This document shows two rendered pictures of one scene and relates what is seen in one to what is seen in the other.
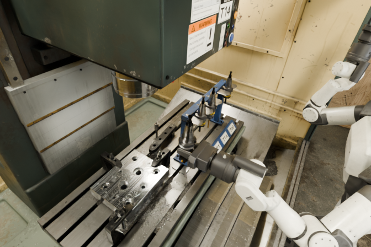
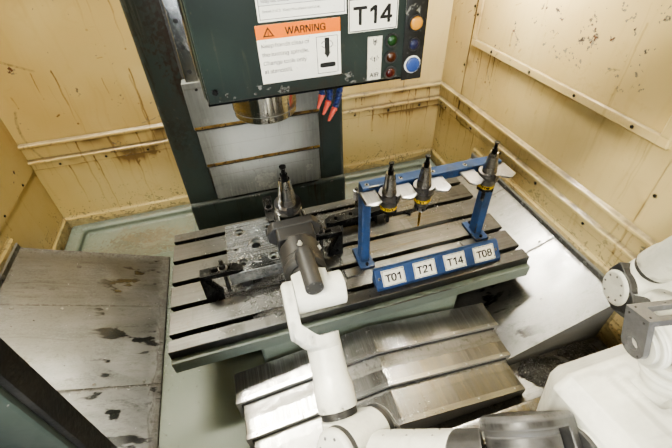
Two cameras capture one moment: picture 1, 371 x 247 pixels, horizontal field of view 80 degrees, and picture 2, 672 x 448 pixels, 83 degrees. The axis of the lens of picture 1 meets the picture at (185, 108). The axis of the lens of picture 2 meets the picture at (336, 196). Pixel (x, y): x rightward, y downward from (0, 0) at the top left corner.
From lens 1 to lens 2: 61 cm
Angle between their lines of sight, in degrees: 36
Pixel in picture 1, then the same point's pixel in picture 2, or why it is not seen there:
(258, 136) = (555, 300)
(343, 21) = not seen: outside the picture
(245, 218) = (401, 399)
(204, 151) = (293, 227)
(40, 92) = not seen: hidden behind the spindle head
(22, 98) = (193, 97)
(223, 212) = (374, 366)
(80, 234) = (193, 269)
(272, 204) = (304, 340)
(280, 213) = (315, 363)
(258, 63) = (608, 148)
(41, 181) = (208, 201)
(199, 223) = not seen: hidden behind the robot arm
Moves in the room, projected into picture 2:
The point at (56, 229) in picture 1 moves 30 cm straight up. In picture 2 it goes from (180, 252) to (153, 187)
